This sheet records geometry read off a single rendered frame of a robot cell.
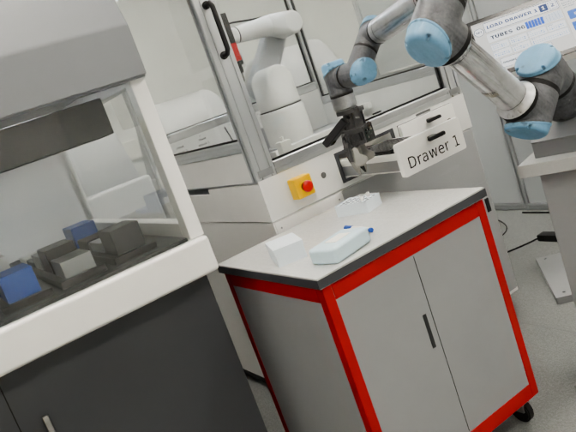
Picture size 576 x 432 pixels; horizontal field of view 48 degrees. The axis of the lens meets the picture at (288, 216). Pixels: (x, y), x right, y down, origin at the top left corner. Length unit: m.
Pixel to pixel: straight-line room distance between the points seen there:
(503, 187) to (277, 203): 2.39
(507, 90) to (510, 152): 2.40
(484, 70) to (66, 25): 1.05
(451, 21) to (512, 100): 0.31
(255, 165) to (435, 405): 0.93
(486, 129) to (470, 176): 1.53
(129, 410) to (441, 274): 0.93
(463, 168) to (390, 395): 1.24
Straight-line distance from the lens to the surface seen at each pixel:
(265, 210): 2.20
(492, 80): 1.76
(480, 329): 1.97
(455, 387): 1.93
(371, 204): 2.06
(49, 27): 1.76
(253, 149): 2.17
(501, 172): 4.32
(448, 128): 2.23
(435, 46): 1.61
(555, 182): 2.10
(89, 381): 1.83
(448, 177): 2.69
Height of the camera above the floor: 1.22
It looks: 11 degrees down
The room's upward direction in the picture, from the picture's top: 20 degrees counter-clockwise
